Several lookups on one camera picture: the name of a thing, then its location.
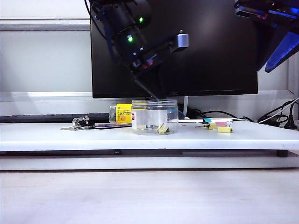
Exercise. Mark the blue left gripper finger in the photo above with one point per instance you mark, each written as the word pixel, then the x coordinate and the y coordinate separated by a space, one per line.
pixel 147 89

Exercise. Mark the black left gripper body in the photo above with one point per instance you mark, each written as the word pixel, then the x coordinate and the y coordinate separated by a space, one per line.
pixel 151 56

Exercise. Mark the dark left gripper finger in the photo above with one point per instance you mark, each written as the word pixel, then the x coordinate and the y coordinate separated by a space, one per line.
pixel 158 81

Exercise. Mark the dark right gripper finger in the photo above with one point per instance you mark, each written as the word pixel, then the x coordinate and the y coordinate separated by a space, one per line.
pixel 285 51
pixel 268 44

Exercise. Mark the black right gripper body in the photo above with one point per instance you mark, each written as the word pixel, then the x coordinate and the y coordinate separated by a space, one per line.
pixel 268 9

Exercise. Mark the round transparent plastic box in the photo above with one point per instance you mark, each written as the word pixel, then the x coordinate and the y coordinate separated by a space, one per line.
pixel 149 114

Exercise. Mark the yellow black striped binder clip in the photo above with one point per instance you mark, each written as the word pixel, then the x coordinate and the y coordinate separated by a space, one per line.
pixel 163 129

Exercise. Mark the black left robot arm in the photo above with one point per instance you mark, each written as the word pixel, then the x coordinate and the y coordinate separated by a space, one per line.
pixel 126 23

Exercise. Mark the yellow label plastic bottle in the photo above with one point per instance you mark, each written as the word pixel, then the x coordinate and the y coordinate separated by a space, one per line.
pixel 121 114

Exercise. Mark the black computer monitor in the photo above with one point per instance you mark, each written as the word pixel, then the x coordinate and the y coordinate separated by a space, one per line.
pixel 210 70

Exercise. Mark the teal binder clip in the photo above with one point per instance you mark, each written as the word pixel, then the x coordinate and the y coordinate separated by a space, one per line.
pixel 206 121

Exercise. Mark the black key fob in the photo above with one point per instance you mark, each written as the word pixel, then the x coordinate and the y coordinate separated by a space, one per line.
pixel 90 126

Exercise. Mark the black power plug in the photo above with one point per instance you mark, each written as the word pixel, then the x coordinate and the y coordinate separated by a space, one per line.
pixel 290 121

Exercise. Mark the pink binder clip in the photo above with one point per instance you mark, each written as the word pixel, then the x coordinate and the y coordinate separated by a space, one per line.
pixel 221 123

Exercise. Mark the silver key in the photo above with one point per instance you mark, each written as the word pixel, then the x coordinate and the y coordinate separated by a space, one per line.
pixel 69 128

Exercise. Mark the white desk riser board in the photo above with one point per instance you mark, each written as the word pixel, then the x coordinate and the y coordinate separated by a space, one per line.
pixel 70 140

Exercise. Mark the black riser foot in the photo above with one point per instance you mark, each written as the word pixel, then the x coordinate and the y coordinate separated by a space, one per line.
pixel 283 154

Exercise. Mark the black keyboard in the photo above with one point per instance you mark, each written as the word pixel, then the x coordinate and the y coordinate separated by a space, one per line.
pixel 46 117

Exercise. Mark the aluminium frame post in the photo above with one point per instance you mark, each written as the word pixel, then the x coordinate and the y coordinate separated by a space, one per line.
pixel 292 74

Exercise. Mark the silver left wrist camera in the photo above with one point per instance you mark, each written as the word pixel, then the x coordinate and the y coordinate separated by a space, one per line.
pixel 182 42

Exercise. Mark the aluminium frame rail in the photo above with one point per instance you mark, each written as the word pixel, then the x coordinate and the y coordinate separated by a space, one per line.
pixel 46 95

